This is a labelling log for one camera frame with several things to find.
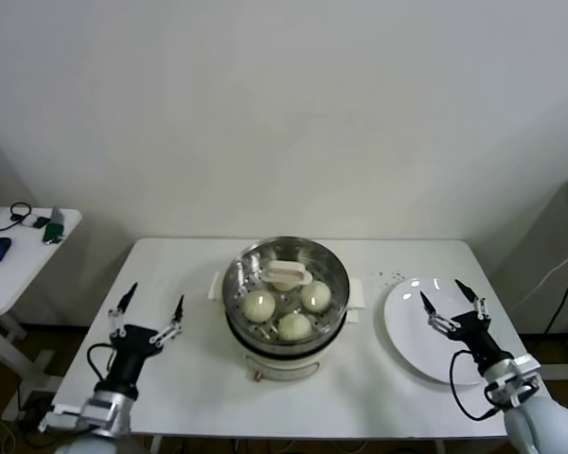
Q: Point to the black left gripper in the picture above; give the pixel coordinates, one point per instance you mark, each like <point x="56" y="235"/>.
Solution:
<point x="131" y="347"/>

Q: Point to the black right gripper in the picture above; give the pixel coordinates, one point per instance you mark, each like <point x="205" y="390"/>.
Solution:
<point x="473" y="328"/>

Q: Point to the white steamed baozi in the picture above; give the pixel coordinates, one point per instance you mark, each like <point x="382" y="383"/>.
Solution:
<point x="258" y="306"/>
<point x="283" y="285"/>
<point x="316" y="296"/>
<point x="294" y="327"/>

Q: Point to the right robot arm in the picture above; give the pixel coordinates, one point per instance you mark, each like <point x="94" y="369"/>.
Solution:
<point x="539" y="428"/>

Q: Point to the perforated steel steamer basket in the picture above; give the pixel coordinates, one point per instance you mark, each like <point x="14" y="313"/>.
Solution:
<point x="227" y="309"/>

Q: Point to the steel steamer pot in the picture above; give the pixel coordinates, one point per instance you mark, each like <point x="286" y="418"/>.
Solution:
<point x="279" y="369"/>

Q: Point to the white round plate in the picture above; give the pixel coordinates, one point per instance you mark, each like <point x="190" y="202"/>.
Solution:
<point x="407" y="321"/>

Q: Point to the scattered dark crumbs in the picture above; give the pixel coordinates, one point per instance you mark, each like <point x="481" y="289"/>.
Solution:
<point x="392" y="274"/>

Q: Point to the small grey stand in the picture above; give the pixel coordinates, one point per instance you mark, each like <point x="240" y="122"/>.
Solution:
<point x="57" y="215"/>

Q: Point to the white side table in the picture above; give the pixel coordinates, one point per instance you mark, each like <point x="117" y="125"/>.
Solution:
<point x="23" y="265"/>

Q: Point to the small dark device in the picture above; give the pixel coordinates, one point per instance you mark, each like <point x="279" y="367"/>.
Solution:
<point x="40" y="222"/>

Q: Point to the small white box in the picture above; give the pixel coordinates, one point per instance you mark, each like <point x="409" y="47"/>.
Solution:
<point x="27" y="222"/>

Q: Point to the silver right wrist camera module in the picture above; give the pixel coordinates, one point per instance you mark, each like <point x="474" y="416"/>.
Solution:
<point x="511" y="378"/>

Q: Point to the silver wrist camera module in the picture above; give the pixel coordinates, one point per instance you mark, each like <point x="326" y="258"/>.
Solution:
<point x="104" y="409"/>
<point x="511" y="378"/>

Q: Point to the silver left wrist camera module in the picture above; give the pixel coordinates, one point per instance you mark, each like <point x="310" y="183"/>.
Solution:
<point x="104" y="409"/>

